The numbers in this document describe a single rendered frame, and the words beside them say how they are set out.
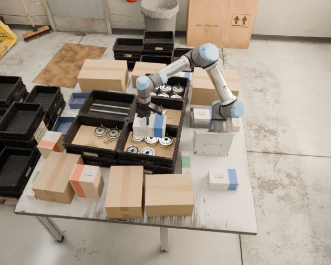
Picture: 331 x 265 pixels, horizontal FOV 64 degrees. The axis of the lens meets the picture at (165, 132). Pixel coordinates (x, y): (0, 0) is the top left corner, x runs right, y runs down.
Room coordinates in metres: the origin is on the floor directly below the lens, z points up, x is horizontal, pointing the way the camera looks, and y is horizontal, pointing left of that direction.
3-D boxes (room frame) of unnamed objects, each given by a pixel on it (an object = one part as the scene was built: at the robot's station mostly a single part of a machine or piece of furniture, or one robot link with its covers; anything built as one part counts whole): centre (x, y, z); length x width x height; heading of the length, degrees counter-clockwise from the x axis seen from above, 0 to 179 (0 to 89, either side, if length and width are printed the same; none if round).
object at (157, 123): (1.18, 0.10, 1.09); 0.20 x 0.12 x 0.09; 85
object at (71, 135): (1.27, 0.51, 0.87); 0.40 x 0.30 x 0.11; 80
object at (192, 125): (1.60, -0.35, 0.73); 0.27 x 0.20 x 0.05; 86
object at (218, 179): (0.98, -0.40, 0.75); 0.20 x 0.12 x 0.09; 88
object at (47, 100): (2.15, 1.34, 0.31); 0.40 x 0.30 x 0.34; 175
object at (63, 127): (1.48, 0.84, 0.74); 0.20 x 0.15 x 0.07; 177
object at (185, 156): (1.10, -0.15, 0.73); 0.24 x 0.06 x 0.06; 179
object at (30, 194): (0.97, 0.90, 0.73); 0.24 x 0.06 x 0.06; 174
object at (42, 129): (1.73, 1.22, 0.41); 0.31 x 0.02 x 0.16; 175
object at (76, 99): (1.82, 0.76, 0.74); 0.20 x 0.15 x 0.07; 91
